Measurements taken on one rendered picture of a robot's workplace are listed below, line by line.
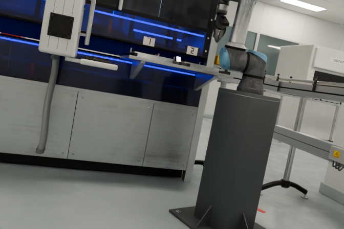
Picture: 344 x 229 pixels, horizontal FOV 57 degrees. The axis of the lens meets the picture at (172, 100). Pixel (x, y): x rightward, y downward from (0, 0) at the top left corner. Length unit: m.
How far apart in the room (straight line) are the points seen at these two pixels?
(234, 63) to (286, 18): 6.81
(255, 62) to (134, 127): 1.05
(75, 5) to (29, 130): 0.99
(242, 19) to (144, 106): 1.01
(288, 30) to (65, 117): 6.96
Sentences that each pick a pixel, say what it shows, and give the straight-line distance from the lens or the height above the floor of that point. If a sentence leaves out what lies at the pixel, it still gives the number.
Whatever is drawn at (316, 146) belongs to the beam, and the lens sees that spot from 2.54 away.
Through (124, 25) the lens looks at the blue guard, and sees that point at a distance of 2.34.
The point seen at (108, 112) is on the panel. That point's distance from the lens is 2.34.
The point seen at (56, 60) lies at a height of 0.77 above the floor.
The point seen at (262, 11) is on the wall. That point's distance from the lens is 8.17.
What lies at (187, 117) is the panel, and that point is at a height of 0.51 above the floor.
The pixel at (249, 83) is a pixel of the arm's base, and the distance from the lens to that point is 1.79.
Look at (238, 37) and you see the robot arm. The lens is 1.77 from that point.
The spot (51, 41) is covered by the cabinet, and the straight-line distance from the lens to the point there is 1.76.
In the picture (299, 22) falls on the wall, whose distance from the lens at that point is 8.74.
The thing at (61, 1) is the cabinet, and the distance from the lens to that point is 1.78.
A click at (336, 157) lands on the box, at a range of 2.34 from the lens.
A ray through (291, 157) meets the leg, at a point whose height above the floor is 0.33.
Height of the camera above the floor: 0.80
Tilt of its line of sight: 4 degrees down
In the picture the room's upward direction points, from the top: 11 degrees clockwise
